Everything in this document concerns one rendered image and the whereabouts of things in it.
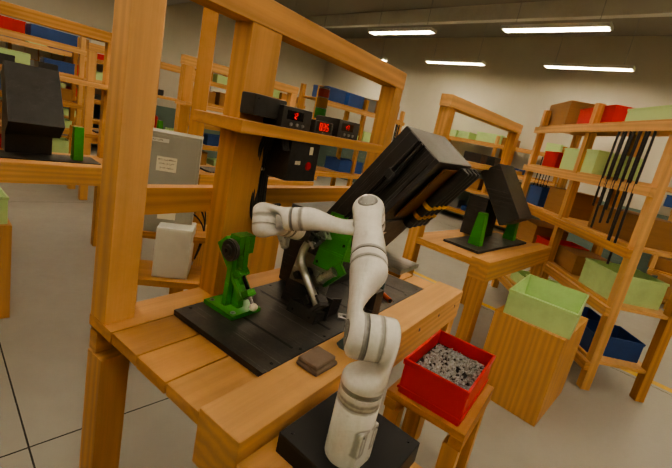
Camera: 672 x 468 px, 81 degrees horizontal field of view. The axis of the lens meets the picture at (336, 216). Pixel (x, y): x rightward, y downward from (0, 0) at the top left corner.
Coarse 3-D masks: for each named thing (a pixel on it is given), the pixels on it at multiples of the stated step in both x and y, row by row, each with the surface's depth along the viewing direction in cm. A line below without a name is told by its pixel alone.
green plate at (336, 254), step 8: (336, 216) 146; (328, 240) 145; (336, 240) 144; (344, 240) 142; (320, 248) 147; (328, 248) 145; (336, 248) 143; (344, 248) 141; (320, 256) 146; (328, 256) 144; (336, 256) 142; (344, 256) 141; (320, 264) 145; (328, 264) 143; (336, 264) 142
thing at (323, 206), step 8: (320, 208) 165; (328, 208) 168; (296, 240) 164; (288, 248) 166; (296, 248) 164; (288, 256) 167; (296, 256) 164; (288, 264) 167; (344, 264) 177; (280, 272) 170; (288, 272) 168; (344, 280) 182
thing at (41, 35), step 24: (0, 24) 566; (24, 24) 585; (0, 48) 573; (72, 48) 626; (72, 72) 643; (0, 96) 583; (72, 96) 653; (0, 120) 594; (72, 120) 694; (0, 144) 605
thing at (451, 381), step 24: (432, 336) 143; (408, 360) 124; (432, 360) 133; (456, 360) 137; (480, 360) 141; (408, 384) 125; (432, 384) 120; (456, 384) 123; (480, 384) 129; (432, 408) 120; (456, 408) 116
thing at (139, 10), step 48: (144, 0) 99; (144, 48) 103; (240, 48) 131; (144, 96) 106; (240, 96) 132; (384, 96) 214; (144, 144) 110; (240, 144) 137; (384, 144) 217; (144, 192) 114; (240, 192) 143; (96, 240) 115; (96, 288) 117
